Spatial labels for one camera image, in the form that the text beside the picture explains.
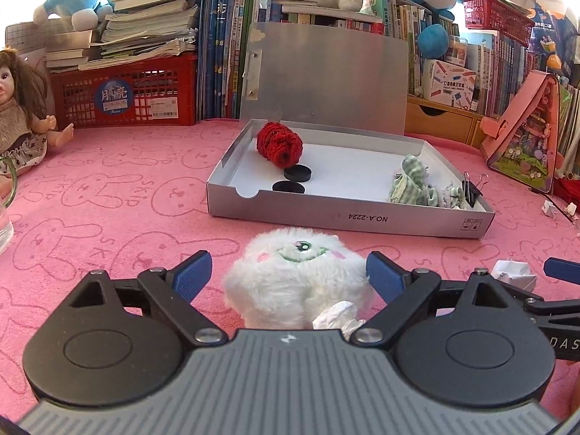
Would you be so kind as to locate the red knitted pouch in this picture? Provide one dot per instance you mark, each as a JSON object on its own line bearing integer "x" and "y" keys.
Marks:
{"x": 278, "y": 142}

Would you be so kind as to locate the silver grey file box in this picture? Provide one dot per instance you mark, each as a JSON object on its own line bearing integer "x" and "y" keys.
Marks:
{"x": 353, "y": 163}

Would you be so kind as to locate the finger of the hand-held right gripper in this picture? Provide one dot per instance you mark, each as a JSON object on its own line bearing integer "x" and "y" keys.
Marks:
{"x": 564, "y": 267}
{"x": 557, "y": 310}

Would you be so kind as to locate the stack of worn books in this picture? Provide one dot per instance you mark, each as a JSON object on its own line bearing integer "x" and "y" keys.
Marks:
{"x": 145, "y": 27}

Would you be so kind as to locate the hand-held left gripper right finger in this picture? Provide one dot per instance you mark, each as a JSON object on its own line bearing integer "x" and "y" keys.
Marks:
{"x": 385, "y": 277}

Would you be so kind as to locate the green checkered cloth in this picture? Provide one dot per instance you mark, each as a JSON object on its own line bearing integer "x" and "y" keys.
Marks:
{"x": 410, "y": 176}

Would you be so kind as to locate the red plastic basket with sticker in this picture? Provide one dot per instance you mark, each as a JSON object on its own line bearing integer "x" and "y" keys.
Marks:
{"x": 149, "y": 81}

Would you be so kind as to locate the clear glass cup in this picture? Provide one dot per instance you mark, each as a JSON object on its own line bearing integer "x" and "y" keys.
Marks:
{"x": 4, "y": 231}

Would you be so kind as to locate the white printed carton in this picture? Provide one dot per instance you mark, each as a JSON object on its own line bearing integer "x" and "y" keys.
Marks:
{"x": 446, "y": 84}

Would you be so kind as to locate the wooden drawer unit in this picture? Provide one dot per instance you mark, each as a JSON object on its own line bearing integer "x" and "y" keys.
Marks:
{"x": 435, "y": 122}

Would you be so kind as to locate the small white plug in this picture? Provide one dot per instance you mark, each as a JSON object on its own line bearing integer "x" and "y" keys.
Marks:
{"x": 571, "y": 210}

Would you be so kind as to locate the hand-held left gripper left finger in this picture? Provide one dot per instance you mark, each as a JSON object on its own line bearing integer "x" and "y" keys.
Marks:
{"x": 195, "y": 272}

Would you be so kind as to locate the black round lid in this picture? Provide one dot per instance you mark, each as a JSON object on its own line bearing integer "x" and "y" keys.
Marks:
{"x": 286, "y": 186}
{"x": 297, "y": 174}

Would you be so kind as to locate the small red plastic basket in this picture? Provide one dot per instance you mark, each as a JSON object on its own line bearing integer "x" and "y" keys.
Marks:
{"x": 496, "y": 20}

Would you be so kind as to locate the pink rabbit-print towel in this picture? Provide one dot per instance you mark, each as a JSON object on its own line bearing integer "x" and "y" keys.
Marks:
{"x": 113, "y": 199}

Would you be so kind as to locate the grey grid paper bag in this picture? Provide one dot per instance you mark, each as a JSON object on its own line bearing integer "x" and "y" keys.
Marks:
{"x": 22, "y": 38}

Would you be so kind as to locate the row of colourful thin books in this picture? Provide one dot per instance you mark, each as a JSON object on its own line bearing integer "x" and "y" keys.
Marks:
{"x": 568, "y": 122}

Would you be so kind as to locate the blue printed carton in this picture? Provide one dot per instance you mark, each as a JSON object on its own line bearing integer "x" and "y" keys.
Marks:
{"x": 550, "y": 45}

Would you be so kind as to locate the red knitted cloth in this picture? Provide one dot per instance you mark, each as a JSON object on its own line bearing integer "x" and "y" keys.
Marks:
{"x": 570, "y": 188}

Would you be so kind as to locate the black binder clip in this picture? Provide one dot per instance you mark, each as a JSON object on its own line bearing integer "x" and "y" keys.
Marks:
{"x": 471, "y": 192}

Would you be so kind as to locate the small white origami paper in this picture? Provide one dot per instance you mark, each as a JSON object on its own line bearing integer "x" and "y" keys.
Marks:
{"x": 549, "y": 209}

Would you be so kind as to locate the row of blue workbooks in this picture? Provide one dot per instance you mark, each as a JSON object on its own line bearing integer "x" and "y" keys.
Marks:
{"x": 217, "y": 54}

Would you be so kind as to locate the brown-haired doll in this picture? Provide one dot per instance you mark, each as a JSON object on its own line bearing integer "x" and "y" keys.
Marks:
{"x": 18, "y": 113}

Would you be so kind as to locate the triangular pink toy house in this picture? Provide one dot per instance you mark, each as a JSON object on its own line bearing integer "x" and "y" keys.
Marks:
{"x": 521, "y": 145}

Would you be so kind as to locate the row of upright books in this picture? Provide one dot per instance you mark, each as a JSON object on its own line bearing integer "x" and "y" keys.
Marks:
{"x": 401, "y": 27}

